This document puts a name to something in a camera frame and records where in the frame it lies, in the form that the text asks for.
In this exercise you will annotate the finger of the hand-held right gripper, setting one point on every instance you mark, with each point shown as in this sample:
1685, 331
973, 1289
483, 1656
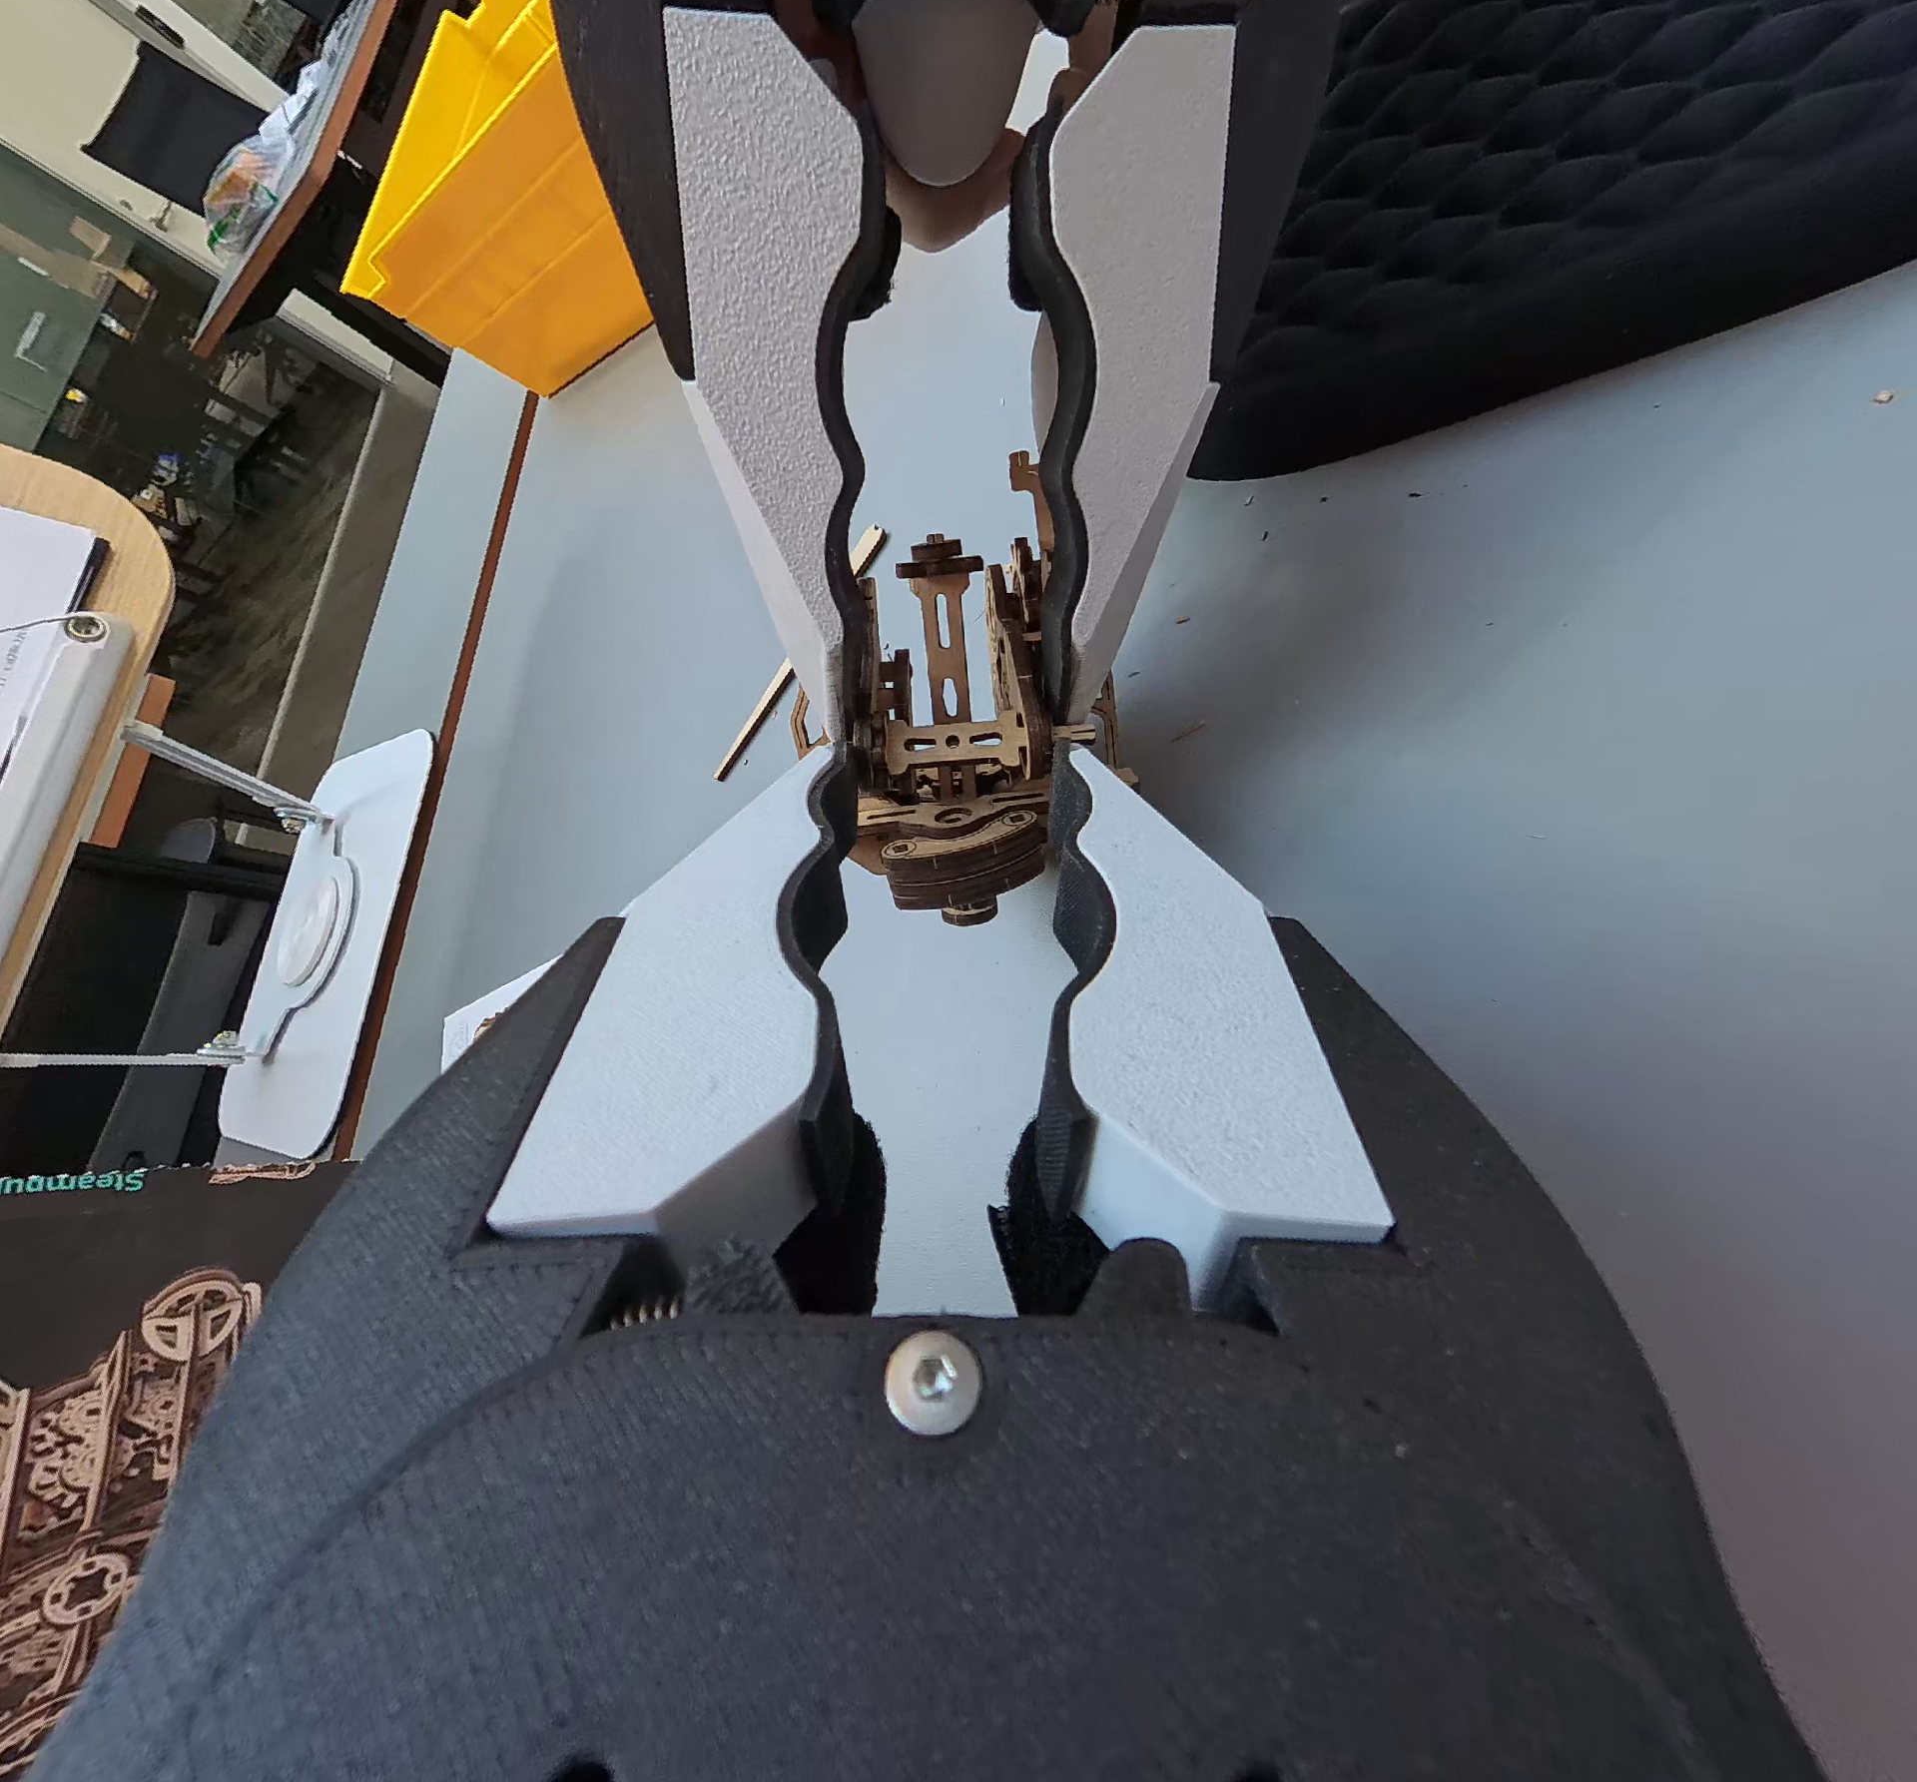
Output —
1147, 284
751, 284

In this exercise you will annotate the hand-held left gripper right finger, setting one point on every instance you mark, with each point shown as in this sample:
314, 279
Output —
1228, 1063

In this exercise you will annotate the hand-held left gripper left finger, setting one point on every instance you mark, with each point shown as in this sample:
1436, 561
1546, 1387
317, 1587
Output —
660, 1063

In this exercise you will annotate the wooden mechanical model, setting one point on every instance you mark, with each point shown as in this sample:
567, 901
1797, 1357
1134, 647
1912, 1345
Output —
952, 764

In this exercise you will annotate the person's right hand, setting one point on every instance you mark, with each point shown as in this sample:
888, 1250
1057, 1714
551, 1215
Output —
943, 220

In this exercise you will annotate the white instruction booklet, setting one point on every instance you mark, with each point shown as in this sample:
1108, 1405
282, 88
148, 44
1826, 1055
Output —
515, 1011

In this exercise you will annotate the nested yellow plastic bins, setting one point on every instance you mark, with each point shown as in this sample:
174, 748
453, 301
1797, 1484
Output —
495, 240

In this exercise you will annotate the thin wooden stick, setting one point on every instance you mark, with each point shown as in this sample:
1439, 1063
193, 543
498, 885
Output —
755, 720

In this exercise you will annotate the clear plastic bag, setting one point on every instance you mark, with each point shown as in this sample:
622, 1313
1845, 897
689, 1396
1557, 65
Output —
262, 171

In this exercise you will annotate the black quilted pad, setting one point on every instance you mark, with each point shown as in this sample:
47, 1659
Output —
1575, 165

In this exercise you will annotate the metal stand rod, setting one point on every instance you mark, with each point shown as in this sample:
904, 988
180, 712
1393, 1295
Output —
224, 774
120, 1057

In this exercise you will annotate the black model kit box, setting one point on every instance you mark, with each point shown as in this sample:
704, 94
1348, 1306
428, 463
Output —
60, 1259

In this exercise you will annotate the white sheet holder board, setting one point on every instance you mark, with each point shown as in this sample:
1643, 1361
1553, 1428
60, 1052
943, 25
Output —
67, 794

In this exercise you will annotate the laminated instruction sheet on clipboard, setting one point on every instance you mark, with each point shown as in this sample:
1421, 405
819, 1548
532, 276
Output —
135, 538

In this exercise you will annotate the printed instruction sheet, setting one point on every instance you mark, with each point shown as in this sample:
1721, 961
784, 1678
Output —
38, 569

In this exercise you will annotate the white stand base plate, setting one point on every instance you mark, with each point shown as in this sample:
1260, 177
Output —
383, 822

